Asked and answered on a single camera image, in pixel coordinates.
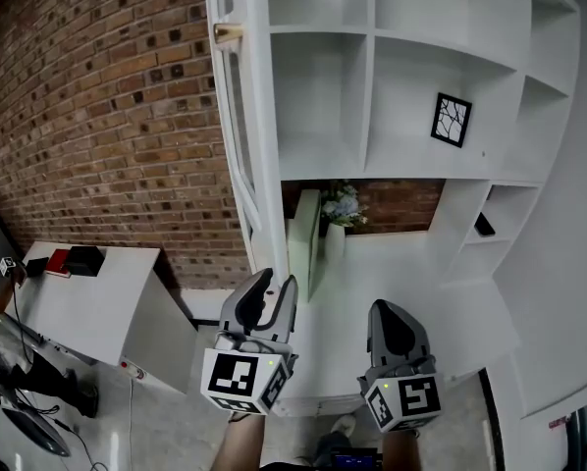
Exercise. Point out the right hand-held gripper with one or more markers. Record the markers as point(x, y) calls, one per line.
point(411, 400)

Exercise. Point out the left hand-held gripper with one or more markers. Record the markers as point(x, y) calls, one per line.
point(234, 376)

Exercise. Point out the white shelf cabinet desk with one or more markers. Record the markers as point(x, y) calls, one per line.
point(421, 167)

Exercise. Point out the white glass cabinet door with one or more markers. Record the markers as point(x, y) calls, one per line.
point(269, 116)

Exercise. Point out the person's right forearm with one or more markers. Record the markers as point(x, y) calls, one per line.
point(399, 452)

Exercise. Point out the person's left forearm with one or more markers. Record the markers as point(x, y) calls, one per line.
point(239, 447)

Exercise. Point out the white desk top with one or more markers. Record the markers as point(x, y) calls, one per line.
point(411, 282)

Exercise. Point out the pale green file box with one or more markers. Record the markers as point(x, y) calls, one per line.
point(301, 243)

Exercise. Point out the white vase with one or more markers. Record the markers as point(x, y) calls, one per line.
point(335, 243)

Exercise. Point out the person's white shoe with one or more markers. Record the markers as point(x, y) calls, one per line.
point(345, 424)

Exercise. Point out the person's dark trouser leg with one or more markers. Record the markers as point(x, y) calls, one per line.
point(333, 447)

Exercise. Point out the white and blue flowers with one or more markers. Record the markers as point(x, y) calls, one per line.
point(342, 206)

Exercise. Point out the black device with screen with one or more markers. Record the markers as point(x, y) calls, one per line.
point(355, 460)

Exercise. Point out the black phone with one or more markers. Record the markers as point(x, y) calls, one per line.
point(485, 225)

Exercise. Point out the red label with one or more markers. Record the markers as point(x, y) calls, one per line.
point(559, 422)

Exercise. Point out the black box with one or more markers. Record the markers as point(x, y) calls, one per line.
point(83, 261)

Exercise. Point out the red book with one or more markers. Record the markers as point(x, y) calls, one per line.
point(58, 263)

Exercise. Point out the black notebook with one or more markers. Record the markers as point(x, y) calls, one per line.
point(37, 266)

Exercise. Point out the white machine with dark disc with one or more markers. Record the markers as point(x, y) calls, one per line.
point(33, 427)

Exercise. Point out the black picture frame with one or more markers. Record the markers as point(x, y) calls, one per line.
point(451, 120)

